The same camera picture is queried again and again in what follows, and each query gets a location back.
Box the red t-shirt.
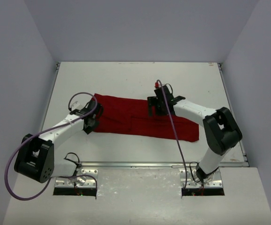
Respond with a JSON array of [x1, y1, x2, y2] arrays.
[[88, 93, 200, 143]]

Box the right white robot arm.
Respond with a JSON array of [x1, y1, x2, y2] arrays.
[[147, 80, 242, 184]]

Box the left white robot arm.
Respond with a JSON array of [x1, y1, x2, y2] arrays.
[[14, 100, 103, 183]]

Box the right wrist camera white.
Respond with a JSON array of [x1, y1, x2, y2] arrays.
[[154, 80, 164, 90]]

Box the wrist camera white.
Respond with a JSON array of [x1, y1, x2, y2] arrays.
[[69, 101, 84, 112], [154, 80, 164, 90]]

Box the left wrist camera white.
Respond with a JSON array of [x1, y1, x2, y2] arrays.
[[69, 101, 84, 112]]

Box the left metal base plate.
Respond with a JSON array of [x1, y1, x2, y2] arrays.
[[54, 168, 98, 188]]

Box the metal base plate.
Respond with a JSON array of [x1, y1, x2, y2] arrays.
[[54, 168, 98, 188], [179, 169, 223, 189]]

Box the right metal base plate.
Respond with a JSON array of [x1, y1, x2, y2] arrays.
[[179, 169, 223, 189]]

